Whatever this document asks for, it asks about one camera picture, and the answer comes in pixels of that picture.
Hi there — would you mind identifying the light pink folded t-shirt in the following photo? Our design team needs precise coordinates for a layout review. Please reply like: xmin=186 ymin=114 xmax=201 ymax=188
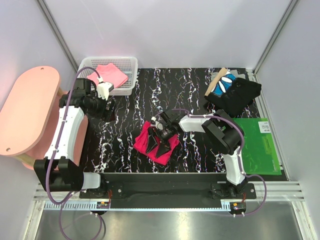
xmin=86 ymin=63 xmax=129 ymax=88

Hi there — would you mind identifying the black folded t-shirt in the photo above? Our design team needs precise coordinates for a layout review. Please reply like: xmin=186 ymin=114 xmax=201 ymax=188
xmin=205 ymin=77 xmax=262 ymax=117

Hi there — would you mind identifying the green cutting mat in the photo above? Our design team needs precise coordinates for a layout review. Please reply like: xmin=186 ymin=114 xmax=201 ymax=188
xmin=234 ymin=118 xmax=281 ymax=176

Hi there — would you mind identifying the crimson red t-shirt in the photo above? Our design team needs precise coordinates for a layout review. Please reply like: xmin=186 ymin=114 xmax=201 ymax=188
xmin=133 ymin=121 xmax=180 ymax=166

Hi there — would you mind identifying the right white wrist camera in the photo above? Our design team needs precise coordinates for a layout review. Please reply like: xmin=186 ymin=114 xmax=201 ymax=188
xmin=150 ymin=116 xmax=163 ymax=130

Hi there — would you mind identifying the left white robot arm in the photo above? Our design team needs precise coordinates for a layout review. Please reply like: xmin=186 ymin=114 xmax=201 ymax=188
xmin=33 ymin=78 xmax=115 ymax=198

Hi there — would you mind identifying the tan folded t-shirt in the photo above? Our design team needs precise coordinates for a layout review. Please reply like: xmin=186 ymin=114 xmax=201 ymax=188
xmin=204 ymin=67 xmax=228 ymax=96

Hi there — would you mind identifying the purple cable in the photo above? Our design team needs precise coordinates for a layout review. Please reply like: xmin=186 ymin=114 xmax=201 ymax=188
xmin=151 ymin=108 xmax=268 ymax=217
xmin=44 ymin=66 xmax=108 ymax=240

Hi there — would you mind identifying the grey folded t-shirt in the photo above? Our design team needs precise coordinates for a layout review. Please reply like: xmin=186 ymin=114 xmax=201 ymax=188
xmin=211 ymin=70 xmax=247 ymax=81

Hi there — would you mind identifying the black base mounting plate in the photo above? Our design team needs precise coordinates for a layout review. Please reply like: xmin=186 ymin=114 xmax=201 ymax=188
xmin=80 ymin=173 xmax=257 ymax=210

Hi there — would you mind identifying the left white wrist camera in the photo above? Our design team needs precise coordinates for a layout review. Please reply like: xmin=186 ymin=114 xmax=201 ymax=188
xmin=96 ymin=77 xmax=114 ymax=100

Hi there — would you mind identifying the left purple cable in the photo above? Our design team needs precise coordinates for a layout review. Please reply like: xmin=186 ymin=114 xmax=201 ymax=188
xmin=44 ymin=66 xmax=108 ymax=240

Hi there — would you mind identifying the aluminium rail frame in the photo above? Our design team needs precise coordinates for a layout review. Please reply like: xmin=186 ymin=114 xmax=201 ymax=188
xmin=23 ymin=178 xmax=320 ymax=240

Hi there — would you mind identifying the blue white graphic t-shirt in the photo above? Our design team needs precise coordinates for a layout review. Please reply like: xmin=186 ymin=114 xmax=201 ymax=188
xmin=211 ymin=72 xmax=236 ymax=97

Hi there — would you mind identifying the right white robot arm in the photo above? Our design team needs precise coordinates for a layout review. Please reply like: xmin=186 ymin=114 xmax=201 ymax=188
xmin=145 ymin=109 xmax=248 ymax=199

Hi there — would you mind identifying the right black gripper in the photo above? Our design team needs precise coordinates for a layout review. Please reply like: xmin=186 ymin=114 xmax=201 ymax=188
xmin=145 ymin=124 xmax=176 ymax=159

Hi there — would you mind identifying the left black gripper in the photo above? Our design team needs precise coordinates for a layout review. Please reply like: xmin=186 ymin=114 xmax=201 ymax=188
xmin=86 ymin=90 xmax=117 ymax=122

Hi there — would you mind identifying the pink three-tier wooden shelf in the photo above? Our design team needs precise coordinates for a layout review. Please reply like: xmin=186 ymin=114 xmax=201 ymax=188
xmin=0 ymin=65 xmax=88 ymax=171

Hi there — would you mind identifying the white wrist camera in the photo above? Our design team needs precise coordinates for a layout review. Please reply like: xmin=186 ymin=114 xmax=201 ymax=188
xmin=96 ymin=77 xmax=114 ymax=100
xmin=150 ymin=116 xmax=163 ymax=130

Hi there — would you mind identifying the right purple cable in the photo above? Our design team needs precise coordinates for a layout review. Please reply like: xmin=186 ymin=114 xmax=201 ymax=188
xmin=151 ymin=108 xmax=268 ymax=217

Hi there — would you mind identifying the white slotted cable duct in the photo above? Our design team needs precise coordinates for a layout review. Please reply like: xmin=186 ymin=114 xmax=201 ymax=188
xmin=44 ymin=201 xmax=111 ymax=211

